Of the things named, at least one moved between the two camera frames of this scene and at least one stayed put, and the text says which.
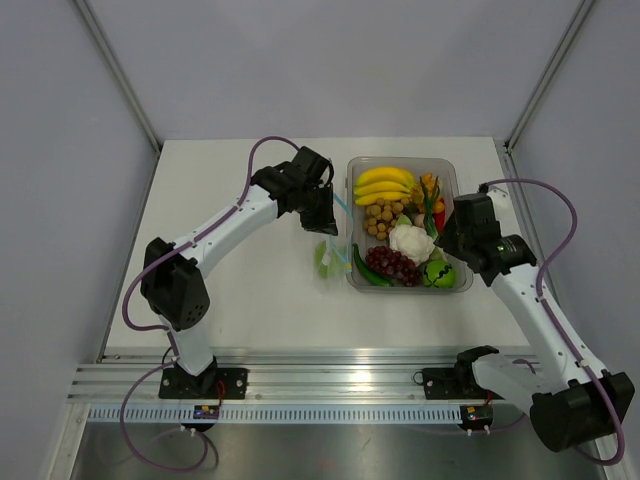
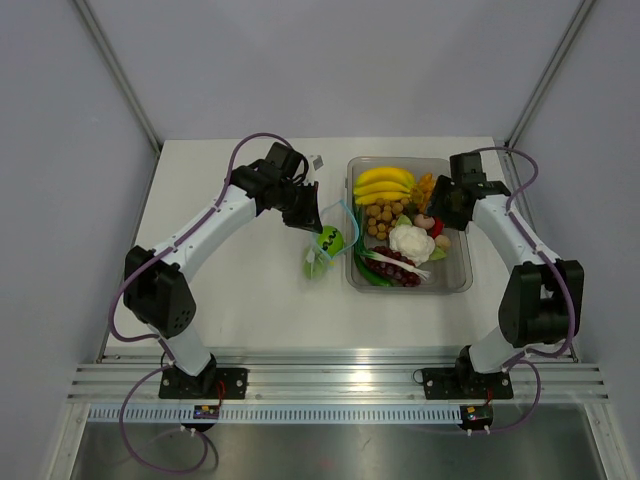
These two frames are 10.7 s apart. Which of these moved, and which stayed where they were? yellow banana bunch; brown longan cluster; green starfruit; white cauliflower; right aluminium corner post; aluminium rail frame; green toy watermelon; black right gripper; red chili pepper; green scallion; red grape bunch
Moved: green starfruit; green toy watermelon; black right gripper; green scallion
Stayed: red chili pepper; white cauliflower; red grape bunch; yellow banana bunch; brown longan cluster; aluminium rail frame; right aluminium corner post
